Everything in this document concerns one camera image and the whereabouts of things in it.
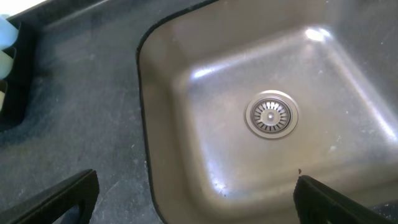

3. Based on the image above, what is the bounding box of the green cup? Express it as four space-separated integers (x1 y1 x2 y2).
0 49 15 80

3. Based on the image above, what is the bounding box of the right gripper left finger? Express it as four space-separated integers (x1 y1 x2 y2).
0 169 101 224

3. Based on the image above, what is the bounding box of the white cup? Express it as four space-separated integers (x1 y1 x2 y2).
0 80 7 112

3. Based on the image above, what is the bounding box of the black tray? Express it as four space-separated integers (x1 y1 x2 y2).
0 18 35 125

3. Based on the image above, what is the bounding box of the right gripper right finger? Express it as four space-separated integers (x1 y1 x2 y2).
293 174 396 224

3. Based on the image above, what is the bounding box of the steel sink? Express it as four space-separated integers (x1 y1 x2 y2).
136 0 398 224

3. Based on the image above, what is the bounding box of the blue cup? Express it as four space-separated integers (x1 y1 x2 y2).
0 14 19 51

